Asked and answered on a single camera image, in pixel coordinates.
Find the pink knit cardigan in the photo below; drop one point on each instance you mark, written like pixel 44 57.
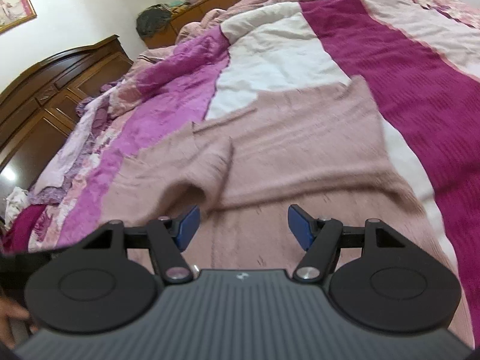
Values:
pixel 320 148

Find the purple pink patchwork quilt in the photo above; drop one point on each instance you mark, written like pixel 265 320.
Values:
pixel 419 58

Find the dark wooden headboard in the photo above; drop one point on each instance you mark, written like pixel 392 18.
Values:
pixel 38 109

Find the person's hand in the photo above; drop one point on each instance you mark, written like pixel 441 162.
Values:
pixel 11 310

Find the light wooden bedside shelf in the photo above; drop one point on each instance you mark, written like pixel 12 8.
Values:
pixel 182 15

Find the dark green clothes pile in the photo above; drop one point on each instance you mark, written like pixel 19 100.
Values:
pixel 152 20

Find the lilac floral pillowcase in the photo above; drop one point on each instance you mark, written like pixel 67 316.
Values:
pixel 56 179

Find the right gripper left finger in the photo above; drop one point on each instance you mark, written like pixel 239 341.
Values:
pixel 167 239

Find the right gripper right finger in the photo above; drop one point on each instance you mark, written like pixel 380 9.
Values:
pixel 319 238

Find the framed wall picture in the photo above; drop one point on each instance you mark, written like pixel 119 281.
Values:
pixel 15 12

